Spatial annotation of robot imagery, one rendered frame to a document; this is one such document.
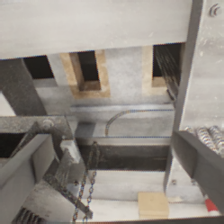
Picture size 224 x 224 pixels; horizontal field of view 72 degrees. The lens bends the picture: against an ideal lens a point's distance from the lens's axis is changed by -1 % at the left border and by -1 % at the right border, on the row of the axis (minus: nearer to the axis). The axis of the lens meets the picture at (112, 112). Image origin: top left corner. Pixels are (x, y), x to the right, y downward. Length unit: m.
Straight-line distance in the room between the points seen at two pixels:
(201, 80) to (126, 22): 0.28
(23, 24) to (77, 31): 0.15
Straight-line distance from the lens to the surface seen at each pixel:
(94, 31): 0.48
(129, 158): 1.03
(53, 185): 0.60
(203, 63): 0.53
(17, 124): 0.79
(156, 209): 2.60
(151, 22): 0.47
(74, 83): 1.35
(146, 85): 1.29
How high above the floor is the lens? 1.12
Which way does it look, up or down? 51 degrees down
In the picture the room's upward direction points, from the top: 171 degrees counter-clockwise
